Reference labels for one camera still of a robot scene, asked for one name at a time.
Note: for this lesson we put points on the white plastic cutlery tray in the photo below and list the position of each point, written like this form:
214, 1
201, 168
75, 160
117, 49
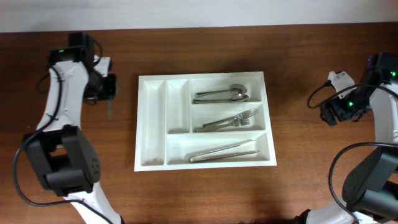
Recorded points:
167, 117

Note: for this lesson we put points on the metal tablespoon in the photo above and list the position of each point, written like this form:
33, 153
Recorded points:
234, 99
234, 88

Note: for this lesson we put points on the small metal teaspoon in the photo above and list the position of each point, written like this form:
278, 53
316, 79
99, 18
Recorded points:
110, 109

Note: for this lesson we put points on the metal fork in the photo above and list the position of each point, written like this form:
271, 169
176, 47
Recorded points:
243, 115
234, 123

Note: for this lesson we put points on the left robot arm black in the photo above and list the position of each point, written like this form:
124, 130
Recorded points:
62, 158

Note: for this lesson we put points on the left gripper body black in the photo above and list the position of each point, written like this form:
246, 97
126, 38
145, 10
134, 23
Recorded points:
101, 88

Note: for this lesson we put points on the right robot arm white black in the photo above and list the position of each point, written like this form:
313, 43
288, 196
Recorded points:
368, 195

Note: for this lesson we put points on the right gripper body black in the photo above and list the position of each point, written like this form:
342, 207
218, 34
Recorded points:
344, 108

